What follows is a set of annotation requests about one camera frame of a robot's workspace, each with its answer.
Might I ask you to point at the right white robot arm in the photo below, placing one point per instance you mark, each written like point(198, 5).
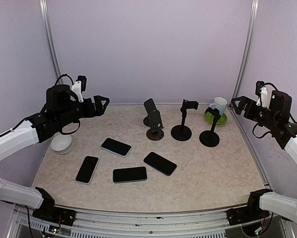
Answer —
point(276, 118)

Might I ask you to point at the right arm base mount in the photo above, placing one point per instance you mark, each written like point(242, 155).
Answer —
point(242, 215)

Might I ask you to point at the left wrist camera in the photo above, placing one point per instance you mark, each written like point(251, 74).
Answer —
point(79, 87)

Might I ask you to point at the black clamp phone stand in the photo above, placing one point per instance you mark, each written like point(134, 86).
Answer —
point(181, 132)

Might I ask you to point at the phone with dark-blue case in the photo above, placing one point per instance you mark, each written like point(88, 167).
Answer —
point(160, 163)

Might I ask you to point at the front aluminium rail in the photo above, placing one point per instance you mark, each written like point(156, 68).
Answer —
point(87, 223)

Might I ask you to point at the left aluminium frame post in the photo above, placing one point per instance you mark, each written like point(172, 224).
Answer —
point(49, 36)

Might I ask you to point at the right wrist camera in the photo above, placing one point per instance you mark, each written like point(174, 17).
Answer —
point(262, 93)

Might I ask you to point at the aluminium frame post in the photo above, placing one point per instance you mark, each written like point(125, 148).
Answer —
point(49, 36)
point(247, 46)

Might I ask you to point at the phone with lilac case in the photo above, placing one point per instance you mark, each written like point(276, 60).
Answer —
point(87, 169)

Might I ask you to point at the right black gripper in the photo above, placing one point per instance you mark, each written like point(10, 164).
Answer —
point(250, 106)

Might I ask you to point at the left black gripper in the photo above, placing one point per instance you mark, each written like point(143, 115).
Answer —
point(99, 110)

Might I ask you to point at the green saucer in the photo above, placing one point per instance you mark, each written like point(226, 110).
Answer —
point(209, 117)

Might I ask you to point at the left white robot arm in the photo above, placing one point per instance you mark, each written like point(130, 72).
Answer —
point(63, 106)

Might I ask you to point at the folding phone stand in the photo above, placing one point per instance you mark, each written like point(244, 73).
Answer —
point(149, 107)
point(155, 131)

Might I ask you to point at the phone with light-blue case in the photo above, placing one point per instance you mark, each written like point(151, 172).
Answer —
point(116, 147)

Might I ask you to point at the white blue mug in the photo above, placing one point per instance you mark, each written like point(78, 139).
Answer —
point(220, 104)

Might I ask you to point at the phone with teal case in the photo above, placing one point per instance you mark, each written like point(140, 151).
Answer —
point(132, 174)

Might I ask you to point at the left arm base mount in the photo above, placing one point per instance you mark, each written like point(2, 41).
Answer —
point(60, 216)

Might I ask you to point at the white bowl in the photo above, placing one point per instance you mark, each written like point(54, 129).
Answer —
point(62, 144)

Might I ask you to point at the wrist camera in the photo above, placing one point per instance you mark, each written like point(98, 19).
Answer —
point(262, 93)
point(79, 87)

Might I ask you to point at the black clamp stand right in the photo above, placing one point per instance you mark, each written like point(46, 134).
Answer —
point(208, 137)

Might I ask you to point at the right aluminium frame post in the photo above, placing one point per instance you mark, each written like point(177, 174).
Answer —
point(247, 46)

